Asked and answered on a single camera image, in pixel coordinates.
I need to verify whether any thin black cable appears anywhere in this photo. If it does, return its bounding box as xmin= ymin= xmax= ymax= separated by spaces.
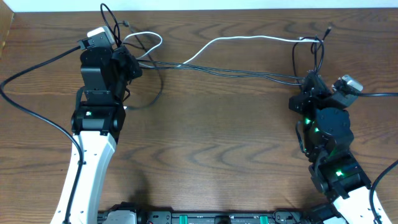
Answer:
xmin=99 ymin=2 xmax=332 ymax=111

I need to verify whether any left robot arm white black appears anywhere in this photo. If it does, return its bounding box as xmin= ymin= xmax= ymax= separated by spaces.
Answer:
xmin=51 ymin=46 xmax=142 ymax=223

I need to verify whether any right camera black cable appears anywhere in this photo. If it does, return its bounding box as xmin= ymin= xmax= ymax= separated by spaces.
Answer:
xmin=354 ymin=91 xmax=398 ymax=224

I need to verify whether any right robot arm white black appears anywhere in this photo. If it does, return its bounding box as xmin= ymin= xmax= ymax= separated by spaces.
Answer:
xmin=289 ymin=71 xmax=390 ymax=223

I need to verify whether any black and white cable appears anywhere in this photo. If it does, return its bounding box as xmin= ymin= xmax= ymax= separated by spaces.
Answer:
xmin=121 ymin=30 xmax=321 ymax=68

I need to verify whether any camera black cable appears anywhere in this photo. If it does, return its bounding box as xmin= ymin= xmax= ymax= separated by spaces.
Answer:
xmin=354 ymin=91 xmax=398 ymax=224
xmin=0 ymin=45 xmax=85 ymax=224

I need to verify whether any left camera black cable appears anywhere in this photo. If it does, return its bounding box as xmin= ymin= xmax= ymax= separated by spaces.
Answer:
xmin=0 ymin=45 xmax=85 ymax=224

